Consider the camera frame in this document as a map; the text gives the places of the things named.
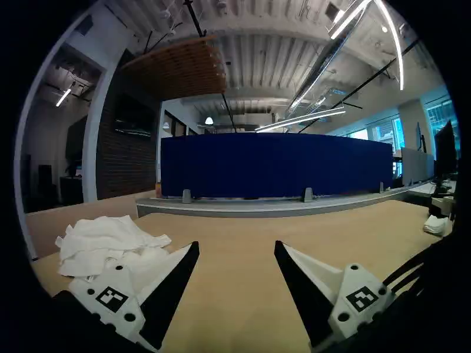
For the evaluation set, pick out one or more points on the white towel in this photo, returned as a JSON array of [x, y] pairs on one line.
[[436, 224]]

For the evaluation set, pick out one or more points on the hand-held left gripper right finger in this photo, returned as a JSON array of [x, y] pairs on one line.
[[323, 279]]

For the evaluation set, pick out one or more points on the grey desk screen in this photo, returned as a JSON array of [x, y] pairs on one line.
[[417, 165]]

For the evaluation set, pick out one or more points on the black monitor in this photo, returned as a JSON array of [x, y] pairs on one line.
[[445, 150]]

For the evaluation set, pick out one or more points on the blue desk screen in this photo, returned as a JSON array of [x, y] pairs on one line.
[[272, 173]]

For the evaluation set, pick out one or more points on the heap of white towels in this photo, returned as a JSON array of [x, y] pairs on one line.
[[106, 242]]

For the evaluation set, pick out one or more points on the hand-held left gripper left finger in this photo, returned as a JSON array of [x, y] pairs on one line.
[[147, 283]]

